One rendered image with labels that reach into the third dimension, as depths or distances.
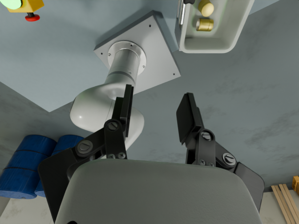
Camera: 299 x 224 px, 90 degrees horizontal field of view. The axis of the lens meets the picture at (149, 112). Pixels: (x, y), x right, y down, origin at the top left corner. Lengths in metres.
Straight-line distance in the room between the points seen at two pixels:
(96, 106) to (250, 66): 1.84
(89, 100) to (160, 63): 0.44
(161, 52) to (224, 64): 1.24
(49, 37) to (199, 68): 1.42
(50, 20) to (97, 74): 0.31
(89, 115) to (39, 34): 0.58
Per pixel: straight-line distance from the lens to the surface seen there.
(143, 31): 0.71
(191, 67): 1.81
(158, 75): 0.82
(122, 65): 0.63
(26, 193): 3.22
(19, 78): 1.20
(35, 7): 0.62
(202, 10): 0.53
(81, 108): 0.45
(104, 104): 0.46
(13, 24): 0.99
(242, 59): 1.96
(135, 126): 0.46
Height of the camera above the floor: 1.48
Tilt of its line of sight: 41 degrees down
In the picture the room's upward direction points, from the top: 179 degrees counter-clockwise
